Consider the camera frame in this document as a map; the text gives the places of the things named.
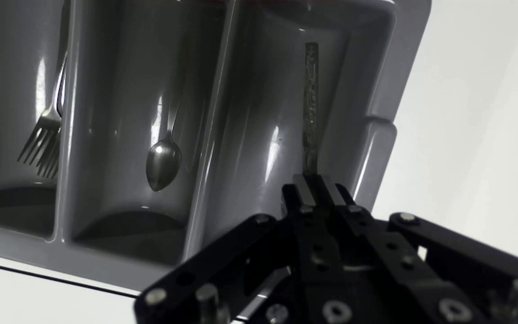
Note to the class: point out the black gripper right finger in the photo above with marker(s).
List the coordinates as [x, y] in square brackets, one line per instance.
[426, 275]

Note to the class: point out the small dark metal spoon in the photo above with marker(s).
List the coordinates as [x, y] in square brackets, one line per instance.
[311, 108]

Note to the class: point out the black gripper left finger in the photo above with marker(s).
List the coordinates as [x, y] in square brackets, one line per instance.
[259, 270]

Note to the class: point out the silver metal fork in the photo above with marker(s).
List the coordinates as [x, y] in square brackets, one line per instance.
[43, 128]

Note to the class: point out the grey plastic cutlery tray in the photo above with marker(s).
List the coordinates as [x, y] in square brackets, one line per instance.
[120, 72]

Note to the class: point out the silver metal spoon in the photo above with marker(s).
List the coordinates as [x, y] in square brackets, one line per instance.
[162, 164]

